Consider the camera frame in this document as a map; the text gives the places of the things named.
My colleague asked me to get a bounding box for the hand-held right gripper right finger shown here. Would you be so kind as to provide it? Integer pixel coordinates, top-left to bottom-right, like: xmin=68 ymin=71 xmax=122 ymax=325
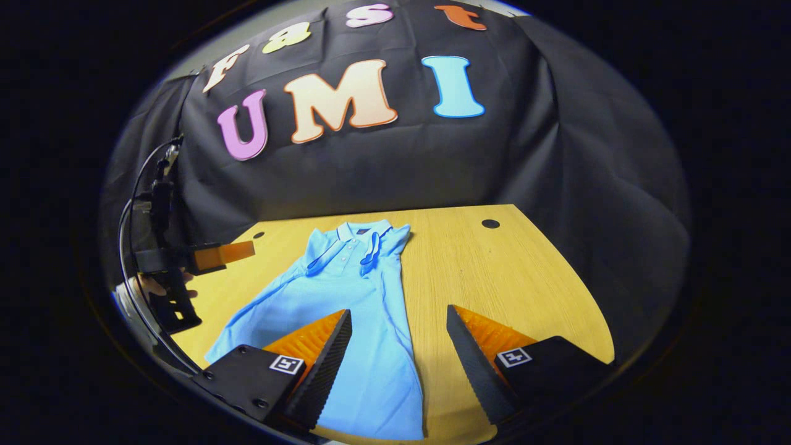
xmin=446 ymin=304 xmax=615 ymax=427

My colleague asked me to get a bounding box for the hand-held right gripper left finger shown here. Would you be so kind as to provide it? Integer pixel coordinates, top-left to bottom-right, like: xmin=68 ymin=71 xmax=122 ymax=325
xmin=192 ymin=309 xmax=353 ymax=431

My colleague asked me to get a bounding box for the light blue T-shirt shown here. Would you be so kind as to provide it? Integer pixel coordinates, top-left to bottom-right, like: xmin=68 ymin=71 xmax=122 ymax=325
xmin=204 ymin=219 xmax=427 ymax=441

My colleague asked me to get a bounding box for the black backdrop cloth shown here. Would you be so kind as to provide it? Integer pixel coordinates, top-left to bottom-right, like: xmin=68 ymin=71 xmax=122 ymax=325
xmin=99 ymin=0 xmax=692 ymax=365

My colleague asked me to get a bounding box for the black cable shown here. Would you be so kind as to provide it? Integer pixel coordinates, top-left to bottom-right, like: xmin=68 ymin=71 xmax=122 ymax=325
xmin=116 ymin=136 xmax=201 ymax=375

